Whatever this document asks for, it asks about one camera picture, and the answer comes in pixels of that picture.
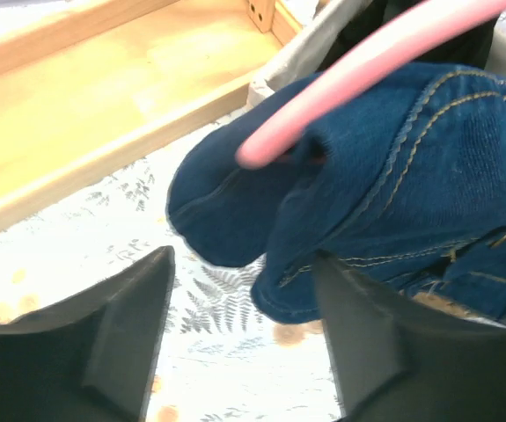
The pink hanger front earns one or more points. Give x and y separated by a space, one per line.
280 132

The wooden clothes rack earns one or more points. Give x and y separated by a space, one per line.
87 91

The floral tablecloth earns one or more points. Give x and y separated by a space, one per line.
220 360

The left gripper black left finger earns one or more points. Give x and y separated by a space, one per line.
90 357

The blue denim skirt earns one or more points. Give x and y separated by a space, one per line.
406 183

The black garment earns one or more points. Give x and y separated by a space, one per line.
384 35

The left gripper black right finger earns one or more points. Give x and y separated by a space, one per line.
397 360

